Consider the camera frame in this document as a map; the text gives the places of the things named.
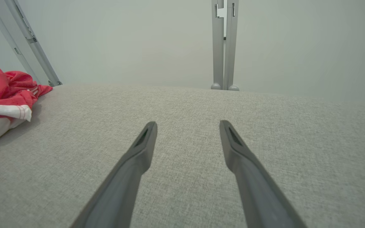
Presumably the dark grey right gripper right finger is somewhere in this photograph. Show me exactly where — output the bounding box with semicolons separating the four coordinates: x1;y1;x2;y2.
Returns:
220;120;308;228

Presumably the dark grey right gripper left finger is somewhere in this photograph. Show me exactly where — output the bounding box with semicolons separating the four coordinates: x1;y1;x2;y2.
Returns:
70;121;158;228

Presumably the grey wheeled metal stand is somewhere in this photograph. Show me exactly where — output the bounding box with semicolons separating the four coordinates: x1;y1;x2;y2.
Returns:
0;0;63;87

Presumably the red white basketball jersey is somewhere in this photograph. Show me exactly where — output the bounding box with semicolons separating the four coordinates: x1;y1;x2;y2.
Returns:
0;65;53;149

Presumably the grey double partition post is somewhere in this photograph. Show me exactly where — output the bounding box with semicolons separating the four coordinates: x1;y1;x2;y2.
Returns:
211;0;240;92

